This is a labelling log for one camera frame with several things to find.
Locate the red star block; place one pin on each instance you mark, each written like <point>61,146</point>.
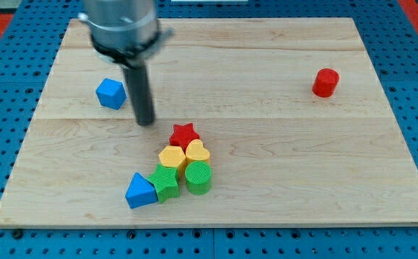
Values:
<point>183,135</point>

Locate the blue triangle block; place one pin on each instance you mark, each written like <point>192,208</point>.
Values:
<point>140,192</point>

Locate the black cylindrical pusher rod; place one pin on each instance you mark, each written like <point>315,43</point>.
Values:
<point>138,88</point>

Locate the red cylinder block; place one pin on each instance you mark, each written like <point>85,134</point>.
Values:
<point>325,82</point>

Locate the blue cube block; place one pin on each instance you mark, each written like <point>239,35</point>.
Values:
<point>111,94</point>

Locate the wooden board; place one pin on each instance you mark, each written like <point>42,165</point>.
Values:
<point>281,156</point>

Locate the yellow hexagon block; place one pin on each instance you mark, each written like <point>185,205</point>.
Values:
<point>173,157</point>

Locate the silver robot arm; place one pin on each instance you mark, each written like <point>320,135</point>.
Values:
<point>125,32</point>

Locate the yellow heart block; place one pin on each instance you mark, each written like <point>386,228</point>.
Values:
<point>196,151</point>

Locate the green star block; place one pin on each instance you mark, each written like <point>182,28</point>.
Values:
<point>165,181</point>

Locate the green cylinder block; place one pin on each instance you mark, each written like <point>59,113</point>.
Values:
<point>198,175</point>

